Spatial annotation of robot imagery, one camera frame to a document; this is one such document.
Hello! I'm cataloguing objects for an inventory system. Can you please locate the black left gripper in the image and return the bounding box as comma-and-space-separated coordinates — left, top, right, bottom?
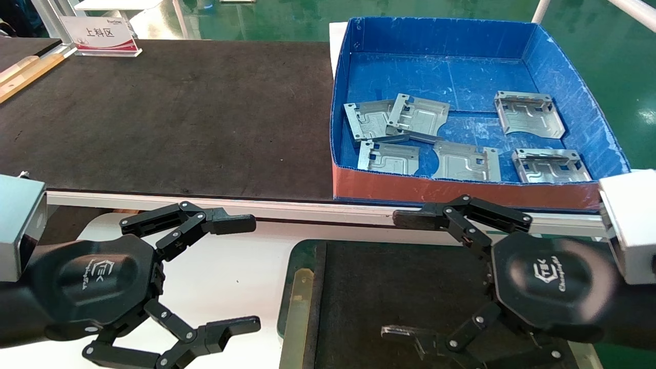
23, 201, 261, 369

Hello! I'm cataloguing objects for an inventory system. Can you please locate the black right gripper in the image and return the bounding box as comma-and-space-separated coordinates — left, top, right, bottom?
381, 194, 623, 369

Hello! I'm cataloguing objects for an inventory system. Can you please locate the stamped metal bracket part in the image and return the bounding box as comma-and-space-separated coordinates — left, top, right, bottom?
387, 93, 450, 145
343, 100, 411, 144
494, 91, 566, 139
432, 141, 502, 183
512, 149, 593, 185
357, 141, 421, 175

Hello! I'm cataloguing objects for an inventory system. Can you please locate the black tray container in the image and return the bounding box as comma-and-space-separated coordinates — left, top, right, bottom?
277, 238, 587, 369

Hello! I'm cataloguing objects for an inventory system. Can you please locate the blue corrugated plastic box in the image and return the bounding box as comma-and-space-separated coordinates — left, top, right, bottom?
331, 16, 632, 211

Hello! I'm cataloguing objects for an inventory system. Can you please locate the white board behind box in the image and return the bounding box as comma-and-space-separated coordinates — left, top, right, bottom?
329, 22, 351, 77

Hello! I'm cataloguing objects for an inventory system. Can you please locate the acrylic sign with Chinese text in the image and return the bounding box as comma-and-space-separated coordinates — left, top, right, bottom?
60, 15, 144, 57

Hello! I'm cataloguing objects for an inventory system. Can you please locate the brown wooden strip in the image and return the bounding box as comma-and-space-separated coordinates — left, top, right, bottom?
0, 53, 66, 104

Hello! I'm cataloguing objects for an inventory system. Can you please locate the white background table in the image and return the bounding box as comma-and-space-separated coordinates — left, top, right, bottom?
74, 0, 165, 12

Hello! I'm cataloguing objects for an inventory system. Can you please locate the pale wooden strip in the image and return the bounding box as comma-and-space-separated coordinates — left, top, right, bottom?
0, 55, 39, 86

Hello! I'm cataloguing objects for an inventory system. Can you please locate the aluminium conveyor frame rail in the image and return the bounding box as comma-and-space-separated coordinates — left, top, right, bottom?
45, 190, 610, 239

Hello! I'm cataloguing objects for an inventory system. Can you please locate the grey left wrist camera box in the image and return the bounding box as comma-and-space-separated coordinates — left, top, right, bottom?
0, 174, 48, 282

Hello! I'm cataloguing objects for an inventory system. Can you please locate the white pipe frame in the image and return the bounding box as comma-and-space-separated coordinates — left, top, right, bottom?
531, 0, 656, 32

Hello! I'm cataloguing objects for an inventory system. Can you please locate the aluminium profile post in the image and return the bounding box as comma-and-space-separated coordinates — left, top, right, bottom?
31, 0, 77, 58

